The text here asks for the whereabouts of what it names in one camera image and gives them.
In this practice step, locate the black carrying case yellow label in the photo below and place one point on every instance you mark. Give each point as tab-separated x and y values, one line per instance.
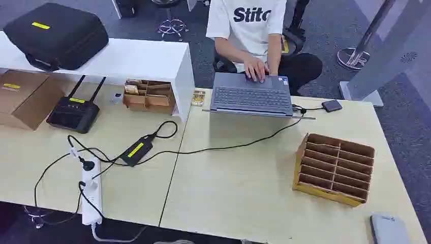
57	43

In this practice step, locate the black router with antennas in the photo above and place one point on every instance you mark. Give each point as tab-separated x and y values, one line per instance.
72	116

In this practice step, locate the small white round device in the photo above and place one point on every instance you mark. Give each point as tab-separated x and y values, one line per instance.
116	97

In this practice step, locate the black power adapter yellow label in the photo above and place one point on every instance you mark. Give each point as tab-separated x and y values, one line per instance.
136	151

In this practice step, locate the wooden card sorting box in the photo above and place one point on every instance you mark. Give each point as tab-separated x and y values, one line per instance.
333	168

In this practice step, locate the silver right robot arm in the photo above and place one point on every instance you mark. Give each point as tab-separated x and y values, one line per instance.
390	230

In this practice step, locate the person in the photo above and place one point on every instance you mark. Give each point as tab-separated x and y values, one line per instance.
249	33

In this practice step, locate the person's right hand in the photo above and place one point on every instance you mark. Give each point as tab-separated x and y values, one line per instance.
255	69

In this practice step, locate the grey laptop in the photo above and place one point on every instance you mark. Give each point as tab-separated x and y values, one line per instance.
252	97

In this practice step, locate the black external drive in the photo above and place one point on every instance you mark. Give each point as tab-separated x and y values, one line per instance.
332	105

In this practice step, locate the brown cardboard box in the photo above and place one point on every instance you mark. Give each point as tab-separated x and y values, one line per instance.
27	99

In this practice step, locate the white desk shelf riser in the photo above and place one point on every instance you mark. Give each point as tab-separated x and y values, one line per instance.
134	57

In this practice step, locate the small wooden compartment box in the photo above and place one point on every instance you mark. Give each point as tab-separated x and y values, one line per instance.
158	101

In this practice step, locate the white power strip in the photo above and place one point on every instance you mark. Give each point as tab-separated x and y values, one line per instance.
91	202

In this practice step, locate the black box on floor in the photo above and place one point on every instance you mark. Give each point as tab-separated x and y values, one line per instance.
126	8

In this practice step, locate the grey display stand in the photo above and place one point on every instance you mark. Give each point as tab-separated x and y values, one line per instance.
387	60

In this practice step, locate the chrome stool base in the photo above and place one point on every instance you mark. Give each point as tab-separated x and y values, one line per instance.
172	26

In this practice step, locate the card stack in compartment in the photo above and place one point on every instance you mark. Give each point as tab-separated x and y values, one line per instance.
131	89

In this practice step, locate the pack of cards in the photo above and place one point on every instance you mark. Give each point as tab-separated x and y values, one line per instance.
198	98

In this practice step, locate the chrome stanchion post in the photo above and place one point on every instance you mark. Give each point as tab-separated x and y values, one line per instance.
353	59

